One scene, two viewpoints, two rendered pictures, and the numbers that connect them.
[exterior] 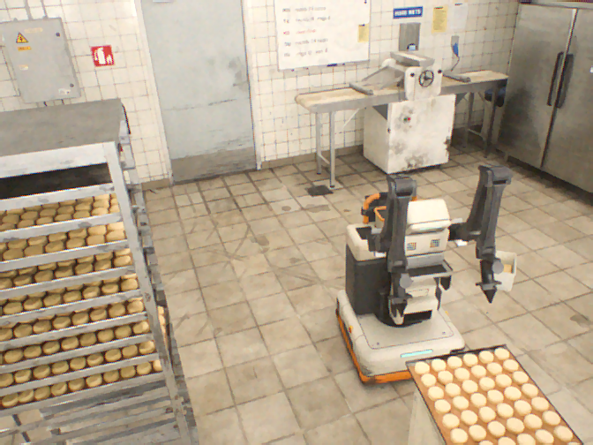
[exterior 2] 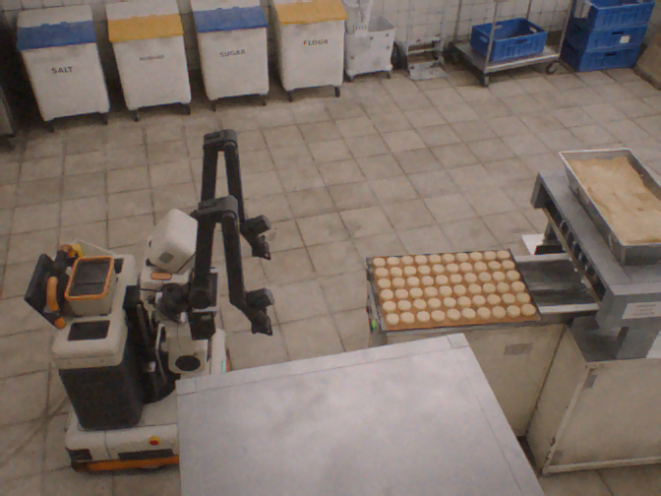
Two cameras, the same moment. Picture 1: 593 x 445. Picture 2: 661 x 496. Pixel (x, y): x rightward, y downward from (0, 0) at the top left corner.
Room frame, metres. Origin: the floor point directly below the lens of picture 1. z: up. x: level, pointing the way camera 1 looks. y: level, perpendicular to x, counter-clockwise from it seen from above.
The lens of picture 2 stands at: (1.35, 1.20, 2.64)
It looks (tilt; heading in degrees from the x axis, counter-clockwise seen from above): 41 degrees down; 272
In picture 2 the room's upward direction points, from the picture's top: 1 degrees clockwise
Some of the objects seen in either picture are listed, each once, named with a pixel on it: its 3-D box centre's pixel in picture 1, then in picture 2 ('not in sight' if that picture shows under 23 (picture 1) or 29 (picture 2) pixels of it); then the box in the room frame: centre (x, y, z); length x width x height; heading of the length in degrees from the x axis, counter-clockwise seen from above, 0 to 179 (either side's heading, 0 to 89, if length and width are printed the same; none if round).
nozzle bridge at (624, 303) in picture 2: not in sight; (601, 258); (0.38, -0.69, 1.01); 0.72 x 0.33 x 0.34; 99
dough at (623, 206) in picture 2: not in sight; (623, 202); (0.38, -0.69, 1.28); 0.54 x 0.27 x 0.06; 99
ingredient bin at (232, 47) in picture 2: not in sight; (231, 52); (2.41, -3.85, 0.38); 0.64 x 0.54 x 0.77; 108
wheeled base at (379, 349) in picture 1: (395, 327); (153, 395); (2.24, -0.58, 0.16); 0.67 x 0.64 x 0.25; 9
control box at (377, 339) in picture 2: not in sight; (374, 316); (1.24, -0.56, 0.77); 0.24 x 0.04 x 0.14; 99
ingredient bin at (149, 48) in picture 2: not in sight; (151, 61); (3.02, -3.65, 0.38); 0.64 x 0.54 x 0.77; 109
